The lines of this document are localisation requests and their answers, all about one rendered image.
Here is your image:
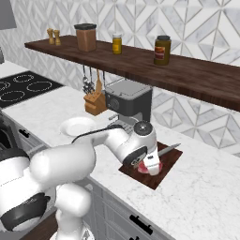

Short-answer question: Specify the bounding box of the red piece of meat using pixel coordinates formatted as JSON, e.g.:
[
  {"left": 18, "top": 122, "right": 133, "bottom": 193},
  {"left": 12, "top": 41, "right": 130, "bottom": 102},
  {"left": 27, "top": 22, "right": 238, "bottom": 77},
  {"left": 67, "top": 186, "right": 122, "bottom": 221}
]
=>
[{"left": 136, "top": 160, "right": 164, "bottom": 175}]

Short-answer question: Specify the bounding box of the hanging metal utensil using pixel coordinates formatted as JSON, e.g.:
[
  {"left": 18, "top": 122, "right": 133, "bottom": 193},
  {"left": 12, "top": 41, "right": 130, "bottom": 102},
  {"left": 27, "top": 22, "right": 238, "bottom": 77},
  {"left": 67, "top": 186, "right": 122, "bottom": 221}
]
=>
[{"left": 88, "top": 66, "right": 96, "bottom": 95}]

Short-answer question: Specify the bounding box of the hanging wooden spatula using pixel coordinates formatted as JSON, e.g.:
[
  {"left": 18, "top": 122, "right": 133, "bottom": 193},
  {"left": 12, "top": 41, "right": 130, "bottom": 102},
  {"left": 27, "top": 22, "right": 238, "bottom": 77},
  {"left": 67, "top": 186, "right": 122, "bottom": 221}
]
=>
[{"left": 95, "top": 68, "right": 104, "bottom": 95}]

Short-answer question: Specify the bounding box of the dark oven front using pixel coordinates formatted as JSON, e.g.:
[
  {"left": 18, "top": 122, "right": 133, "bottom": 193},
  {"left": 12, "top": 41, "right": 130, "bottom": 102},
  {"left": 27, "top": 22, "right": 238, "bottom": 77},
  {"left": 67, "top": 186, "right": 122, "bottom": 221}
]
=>
[{"left": 0, "top": 114, "right": 17, "bottom": 152}]

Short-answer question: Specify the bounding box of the amber jar with red label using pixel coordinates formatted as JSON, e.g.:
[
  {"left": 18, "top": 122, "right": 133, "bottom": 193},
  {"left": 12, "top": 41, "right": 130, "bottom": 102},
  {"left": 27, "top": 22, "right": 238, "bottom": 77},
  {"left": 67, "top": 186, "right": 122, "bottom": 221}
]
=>
[{"left": 153, "top": 35, "right": 173, "bottom": 67}]

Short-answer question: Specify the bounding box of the wooden salt shaker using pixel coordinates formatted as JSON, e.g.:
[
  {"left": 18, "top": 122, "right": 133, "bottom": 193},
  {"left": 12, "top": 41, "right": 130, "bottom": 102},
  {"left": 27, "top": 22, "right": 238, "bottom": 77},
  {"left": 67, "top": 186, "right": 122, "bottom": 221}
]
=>
[{"left": 46, "top": 27, "right": 55, "bottom": 46}]

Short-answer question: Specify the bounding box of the black and grey coffee machine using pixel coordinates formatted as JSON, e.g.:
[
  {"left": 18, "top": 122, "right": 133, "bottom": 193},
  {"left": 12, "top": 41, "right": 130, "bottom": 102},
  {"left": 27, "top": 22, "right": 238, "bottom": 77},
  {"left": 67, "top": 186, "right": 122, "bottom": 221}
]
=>
[{"left": 104, "top": 79, "right": 154, "bottom": 133}]

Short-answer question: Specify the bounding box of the dark wooden wall shelf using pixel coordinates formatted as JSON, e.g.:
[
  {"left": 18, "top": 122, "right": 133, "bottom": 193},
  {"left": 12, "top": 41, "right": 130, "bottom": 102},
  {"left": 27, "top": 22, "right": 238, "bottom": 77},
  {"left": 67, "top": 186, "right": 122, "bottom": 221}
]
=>
[{"left": 23, "top": 34, "right": 240, "bottom": 113}]

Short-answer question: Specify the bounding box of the long black cupboard handle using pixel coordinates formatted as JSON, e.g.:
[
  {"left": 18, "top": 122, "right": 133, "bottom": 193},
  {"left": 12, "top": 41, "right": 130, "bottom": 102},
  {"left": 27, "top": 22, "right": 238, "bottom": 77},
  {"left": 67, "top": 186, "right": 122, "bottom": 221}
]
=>
[{"left": 128, "top": 214, "right": 155, "bottom": 236}]

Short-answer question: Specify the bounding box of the dark wooden cutting board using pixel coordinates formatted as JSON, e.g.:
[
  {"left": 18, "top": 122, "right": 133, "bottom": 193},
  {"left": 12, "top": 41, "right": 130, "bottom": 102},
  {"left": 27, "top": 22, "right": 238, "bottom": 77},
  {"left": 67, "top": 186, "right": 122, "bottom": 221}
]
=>
[{"left": 118, "top": 141, "right": 184, "bottom": 191}]

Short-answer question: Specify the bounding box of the grey drawer front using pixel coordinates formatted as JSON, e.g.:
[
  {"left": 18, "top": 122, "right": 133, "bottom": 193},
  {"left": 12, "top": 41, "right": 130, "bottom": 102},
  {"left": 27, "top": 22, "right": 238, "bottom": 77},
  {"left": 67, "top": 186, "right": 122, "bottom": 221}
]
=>
[{"left": 12, "top": 122, "right": 49, "bottom": 157}]

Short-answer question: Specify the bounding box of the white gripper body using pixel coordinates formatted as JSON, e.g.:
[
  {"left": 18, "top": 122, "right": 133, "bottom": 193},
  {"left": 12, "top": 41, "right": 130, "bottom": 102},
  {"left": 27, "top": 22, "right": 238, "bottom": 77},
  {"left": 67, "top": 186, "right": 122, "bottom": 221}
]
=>
[{"left": 143, "top": 153, "right": 162, "bottom": 177}]

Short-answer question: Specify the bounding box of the black hob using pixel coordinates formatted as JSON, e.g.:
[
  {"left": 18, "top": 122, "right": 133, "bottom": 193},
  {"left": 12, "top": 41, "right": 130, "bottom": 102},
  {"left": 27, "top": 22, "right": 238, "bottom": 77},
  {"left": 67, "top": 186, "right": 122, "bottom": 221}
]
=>
[{"left": 0, "top": 70, "right": 65, "bottom": 110}]

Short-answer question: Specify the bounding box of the grey range hood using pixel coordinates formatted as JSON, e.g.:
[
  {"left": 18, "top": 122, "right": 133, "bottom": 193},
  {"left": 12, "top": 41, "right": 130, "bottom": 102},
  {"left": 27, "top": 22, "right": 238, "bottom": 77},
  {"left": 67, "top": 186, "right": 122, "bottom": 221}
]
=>
[{"left": 0, "top": 0, "right": 18, "bottom": 31}]

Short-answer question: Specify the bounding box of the brown canister with black lid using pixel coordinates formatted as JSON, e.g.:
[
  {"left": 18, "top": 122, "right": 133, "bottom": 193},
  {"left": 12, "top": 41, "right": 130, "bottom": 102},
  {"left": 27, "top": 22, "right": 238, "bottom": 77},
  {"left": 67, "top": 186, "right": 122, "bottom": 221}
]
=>
[{"left": 73, "top": 22, "right": 98, "bottom": 53}]

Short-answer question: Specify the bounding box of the wooden knife block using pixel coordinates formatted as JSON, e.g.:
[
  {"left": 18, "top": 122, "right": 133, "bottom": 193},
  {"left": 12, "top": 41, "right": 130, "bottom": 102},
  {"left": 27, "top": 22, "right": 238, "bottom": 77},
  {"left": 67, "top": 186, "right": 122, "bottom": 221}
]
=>
[{"left": 82, "top": 90, "right": 109, "bottom": 117}]

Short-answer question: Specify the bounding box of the grey cupboard front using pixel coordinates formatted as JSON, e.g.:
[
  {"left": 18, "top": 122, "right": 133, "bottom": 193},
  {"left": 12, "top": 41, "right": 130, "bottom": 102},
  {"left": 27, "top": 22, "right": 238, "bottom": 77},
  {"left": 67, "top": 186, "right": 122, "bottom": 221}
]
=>
[{"left": 82, "top": 177, "right": 176, "bottom": 240}]

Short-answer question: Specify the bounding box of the small yellow jar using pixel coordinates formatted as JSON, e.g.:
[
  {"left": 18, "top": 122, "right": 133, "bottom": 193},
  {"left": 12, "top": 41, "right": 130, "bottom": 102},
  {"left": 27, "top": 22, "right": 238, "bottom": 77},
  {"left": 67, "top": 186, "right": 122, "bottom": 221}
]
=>
[{"left": 112, "top": 32, "right": 123, "bottom": 55}]

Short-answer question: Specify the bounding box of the short black drawer handle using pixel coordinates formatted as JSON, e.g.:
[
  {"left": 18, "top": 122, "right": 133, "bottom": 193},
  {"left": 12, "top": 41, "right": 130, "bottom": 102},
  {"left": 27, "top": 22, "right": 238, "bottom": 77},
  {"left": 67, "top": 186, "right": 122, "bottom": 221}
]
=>
[{"left": 18, "top": 127, "right": 30, "bottom": 139}]

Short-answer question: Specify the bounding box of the knife with black handle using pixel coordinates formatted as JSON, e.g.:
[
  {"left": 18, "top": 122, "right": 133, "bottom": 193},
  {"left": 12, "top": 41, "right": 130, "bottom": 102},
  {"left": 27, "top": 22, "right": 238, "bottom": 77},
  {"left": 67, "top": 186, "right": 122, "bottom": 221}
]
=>
[{"left": 157, "top": 142, "right": 182, "bottom": 158}]

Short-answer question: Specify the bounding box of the white plate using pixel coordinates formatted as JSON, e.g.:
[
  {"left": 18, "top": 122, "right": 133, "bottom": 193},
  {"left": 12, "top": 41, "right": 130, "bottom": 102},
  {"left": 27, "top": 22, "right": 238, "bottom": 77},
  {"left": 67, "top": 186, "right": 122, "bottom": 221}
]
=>
[{"left": 59, "top": 116, "right": 98, "bottom": 138}]

